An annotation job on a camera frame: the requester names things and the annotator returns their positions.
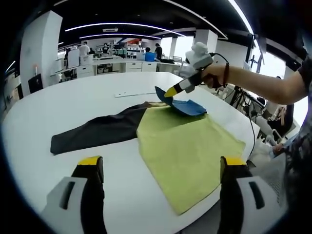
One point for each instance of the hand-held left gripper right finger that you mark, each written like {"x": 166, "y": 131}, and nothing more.
{"x": 237, "y": 195}

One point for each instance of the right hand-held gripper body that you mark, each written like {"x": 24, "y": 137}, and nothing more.
{"x": 200, "y": 58}

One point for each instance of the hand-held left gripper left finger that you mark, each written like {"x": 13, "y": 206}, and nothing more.
{"x": 81, "y": 195}

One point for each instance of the yellow garment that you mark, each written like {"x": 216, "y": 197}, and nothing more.
{"x": 185, "y": 151}

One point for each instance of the person's right hand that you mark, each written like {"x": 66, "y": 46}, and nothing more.
{"x": 215, "y": 72}

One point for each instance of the grey office chair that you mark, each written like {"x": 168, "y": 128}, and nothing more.
{"x": 185, "y": 68}

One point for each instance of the black tripod stand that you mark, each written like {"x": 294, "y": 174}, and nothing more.
{"x": 253, "y": 59}

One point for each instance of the white counter cabinets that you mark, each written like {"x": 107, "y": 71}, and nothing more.
{"x": 131, "y": 66}

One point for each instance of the short ceiling light strip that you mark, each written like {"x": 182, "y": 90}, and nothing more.
{"x": 122, "y": 34}

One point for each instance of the long ceiling light strip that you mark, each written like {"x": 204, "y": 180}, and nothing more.
{"x": 122, "y": 24}

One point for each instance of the white board panel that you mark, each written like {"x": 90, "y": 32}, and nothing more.
{"x": 73, "y": 59}

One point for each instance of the black cabinet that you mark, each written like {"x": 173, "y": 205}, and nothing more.
{"x": 36, "y": 83}

